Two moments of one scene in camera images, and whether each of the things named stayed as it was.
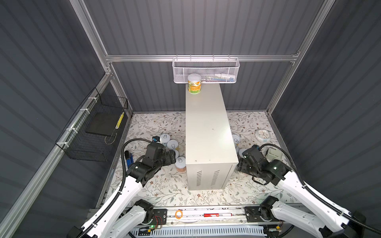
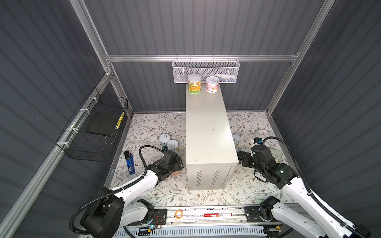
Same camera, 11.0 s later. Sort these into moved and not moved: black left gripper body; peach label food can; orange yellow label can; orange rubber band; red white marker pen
Moved: black left gripper body; peach label food can
Not moved: red white marker pen; orange rubber band; orange yellow label can
